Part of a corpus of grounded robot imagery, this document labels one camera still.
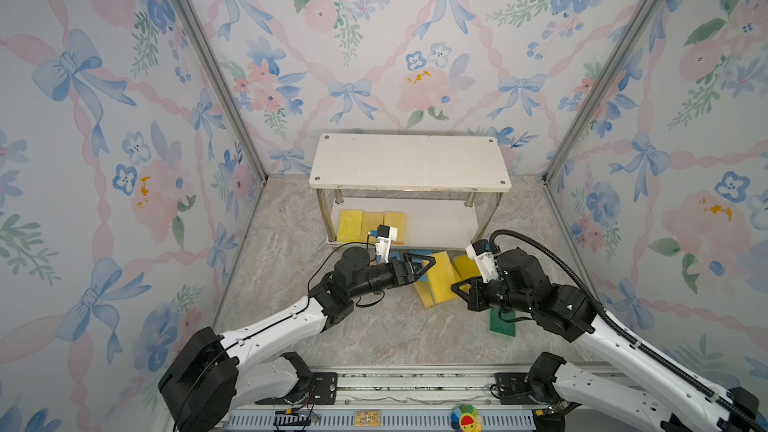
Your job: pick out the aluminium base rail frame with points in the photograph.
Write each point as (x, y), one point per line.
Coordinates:
(413, 400)

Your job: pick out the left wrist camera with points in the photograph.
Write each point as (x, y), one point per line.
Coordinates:
(384, 237)

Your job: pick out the green scouring sponge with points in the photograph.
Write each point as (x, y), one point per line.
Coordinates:
(502, 323)

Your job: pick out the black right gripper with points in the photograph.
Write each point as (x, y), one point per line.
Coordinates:
(475, 296)

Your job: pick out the blue sponge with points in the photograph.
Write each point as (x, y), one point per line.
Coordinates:
(420, 252)

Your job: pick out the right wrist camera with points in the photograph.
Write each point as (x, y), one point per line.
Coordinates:
(481, 253)

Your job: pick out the yellow orange-backed sponge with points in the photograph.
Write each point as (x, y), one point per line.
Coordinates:
(397, 220)

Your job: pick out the aluminium left corner post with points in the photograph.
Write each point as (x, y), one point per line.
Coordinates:
(212, 70)

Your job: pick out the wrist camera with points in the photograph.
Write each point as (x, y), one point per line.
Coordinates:
(384, 237)
(481, 253)

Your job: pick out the bright yellow cellulose sponge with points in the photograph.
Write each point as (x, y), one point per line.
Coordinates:
(350, 226)

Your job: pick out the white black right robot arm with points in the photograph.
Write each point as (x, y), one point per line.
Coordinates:
(668, 396)

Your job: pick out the colourful round toy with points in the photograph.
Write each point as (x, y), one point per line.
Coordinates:
(466, 418)

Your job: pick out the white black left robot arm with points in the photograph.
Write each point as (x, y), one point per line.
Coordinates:
(215, 373)

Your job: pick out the aluminium right corner post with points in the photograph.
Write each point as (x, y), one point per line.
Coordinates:
(623, 49)

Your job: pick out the small yellow tag board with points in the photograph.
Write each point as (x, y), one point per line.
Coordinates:
(363, 419)

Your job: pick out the pale yellow sponge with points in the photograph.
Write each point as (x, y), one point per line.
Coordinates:
(424, 293)
(370, 222)

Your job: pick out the white two-tier metal shelf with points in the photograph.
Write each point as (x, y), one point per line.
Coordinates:
(449, 187)

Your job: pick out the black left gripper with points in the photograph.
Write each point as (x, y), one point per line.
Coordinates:
(403, 265)

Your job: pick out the yellow green-backed sponge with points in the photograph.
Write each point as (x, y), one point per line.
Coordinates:
(440, 278)

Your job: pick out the aluminium corner post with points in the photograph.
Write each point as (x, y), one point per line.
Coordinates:
(212, 70)
(623, 49)

